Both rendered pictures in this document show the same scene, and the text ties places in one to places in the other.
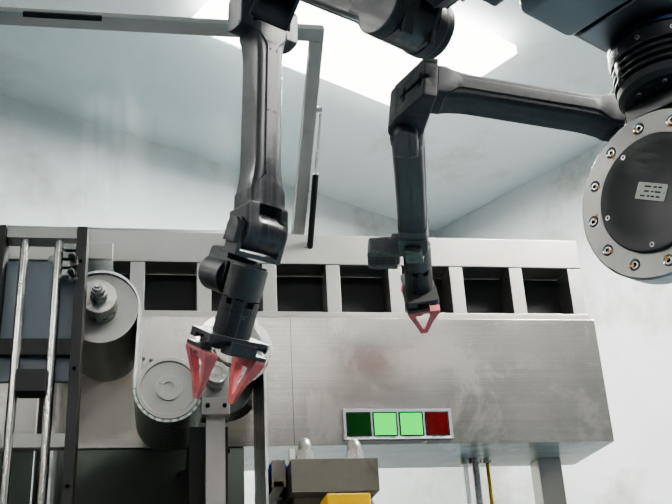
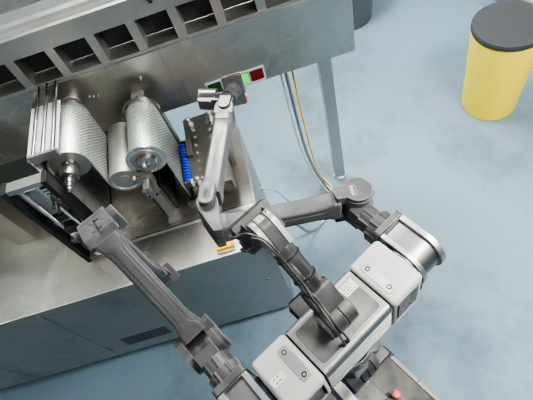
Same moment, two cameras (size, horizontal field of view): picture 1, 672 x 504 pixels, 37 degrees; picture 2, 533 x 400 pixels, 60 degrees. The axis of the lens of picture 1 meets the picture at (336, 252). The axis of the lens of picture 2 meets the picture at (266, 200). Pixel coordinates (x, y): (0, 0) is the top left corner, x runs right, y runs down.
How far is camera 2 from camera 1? 206 cm
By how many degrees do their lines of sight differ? 82
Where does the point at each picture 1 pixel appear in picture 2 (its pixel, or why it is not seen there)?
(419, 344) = (239, 38)
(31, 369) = (70, 227)
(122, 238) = (28, 40)
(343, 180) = not seen: outside the picture
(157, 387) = (120, 182)
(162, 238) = (52, 31)
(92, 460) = not seen: hidden behind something
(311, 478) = not seen: hidden behind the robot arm
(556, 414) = (323, 48)
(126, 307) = (82, 160)
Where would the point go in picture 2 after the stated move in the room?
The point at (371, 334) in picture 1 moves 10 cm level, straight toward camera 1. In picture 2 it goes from (208, 42) to (207, 61)
